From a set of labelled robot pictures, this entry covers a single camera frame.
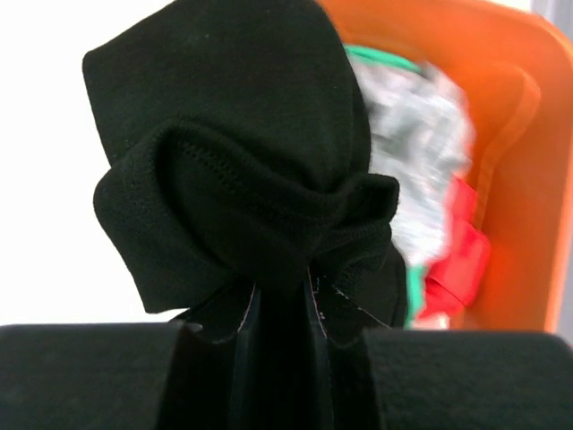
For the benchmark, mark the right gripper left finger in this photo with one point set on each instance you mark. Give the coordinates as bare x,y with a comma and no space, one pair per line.
194,372

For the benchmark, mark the orange plastic basket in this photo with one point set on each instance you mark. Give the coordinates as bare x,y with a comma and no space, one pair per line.
516,71

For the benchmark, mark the red tank top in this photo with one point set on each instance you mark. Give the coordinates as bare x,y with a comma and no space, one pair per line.
452,282

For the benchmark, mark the grey tank top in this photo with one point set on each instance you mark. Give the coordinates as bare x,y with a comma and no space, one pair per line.
421,135

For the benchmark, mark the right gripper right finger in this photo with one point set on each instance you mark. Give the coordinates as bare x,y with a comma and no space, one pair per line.
366,375

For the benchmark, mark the black tank top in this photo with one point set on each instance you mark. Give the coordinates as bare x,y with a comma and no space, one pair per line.
239,149

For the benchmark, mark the green tank top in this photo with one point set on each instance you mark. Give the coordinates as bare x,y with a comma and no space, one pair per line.
414,285

